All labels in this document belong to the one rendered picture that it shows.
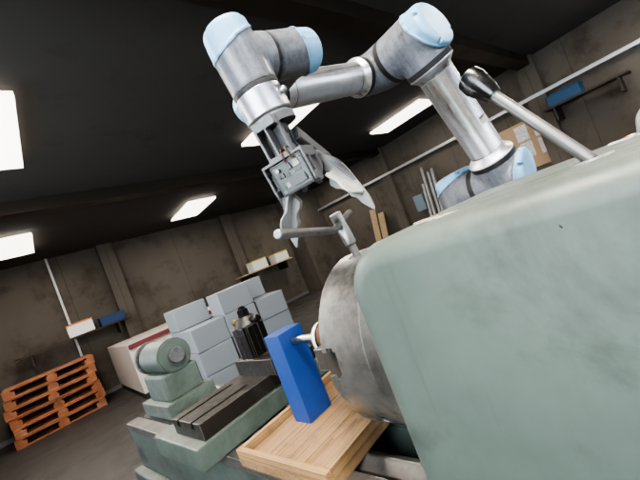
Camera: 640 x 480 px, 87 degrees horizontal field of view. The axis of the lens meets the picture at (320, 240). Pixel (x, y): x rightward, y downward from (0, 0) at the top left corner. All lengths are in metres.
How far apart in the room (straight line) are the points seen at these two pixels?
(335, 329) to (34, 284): 8.58
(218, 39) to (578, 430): 0.60
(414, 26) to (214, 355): 3.65
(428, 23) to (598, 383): 0.75
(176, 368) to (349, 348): 1.10
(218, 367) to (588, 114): 7.04
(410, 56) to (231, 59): 0.47
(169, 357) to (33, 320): 7.45
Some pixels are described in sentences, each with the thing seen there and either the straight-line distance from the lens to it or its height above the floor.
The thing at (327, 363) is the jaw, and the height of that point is 1.08.
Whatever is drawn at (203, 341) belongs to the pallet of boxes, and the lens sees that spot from 3.99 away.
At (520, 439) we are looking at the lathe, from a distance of 0.39.
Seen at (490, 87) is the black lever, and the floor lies 1.37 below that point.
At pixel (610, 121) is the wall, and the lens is 7.67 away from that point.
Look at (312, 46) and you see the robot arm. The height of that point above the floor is 1.59.
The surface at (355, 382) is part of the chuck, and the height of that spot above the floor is 1.06.
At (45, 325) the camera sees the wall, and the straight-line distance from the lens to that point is 8.87.
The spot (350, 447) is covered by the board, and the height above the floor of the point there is 0.90.
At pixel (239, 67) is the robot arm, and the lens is 0.55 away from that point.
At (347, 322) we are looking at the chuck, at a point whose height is 1.15.
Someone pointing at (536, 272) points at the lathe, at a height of 1.19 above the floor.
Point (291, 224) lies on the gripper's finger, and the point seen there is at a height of 1.33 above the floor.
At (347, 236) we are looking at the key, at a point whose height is 1.27.
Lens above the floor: 1.27
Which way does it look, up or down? 1 degrees up
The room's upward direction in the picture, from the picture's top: 21 degrees counter-clockwise
